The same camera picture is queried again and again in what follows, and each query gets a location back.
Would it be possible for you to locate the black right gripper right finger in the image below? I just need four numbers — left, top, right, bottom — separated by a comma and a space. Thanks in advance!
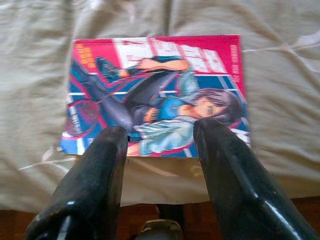
193, 118, 320, 240

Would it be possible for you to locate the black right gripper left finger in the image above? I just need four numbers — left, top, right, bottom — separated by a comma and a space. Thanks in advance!
24, 125, 129, 240

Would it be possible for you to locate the manga comic book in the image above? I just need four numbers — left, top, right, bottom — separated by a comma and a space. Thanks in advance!
59, 34, 252, 159

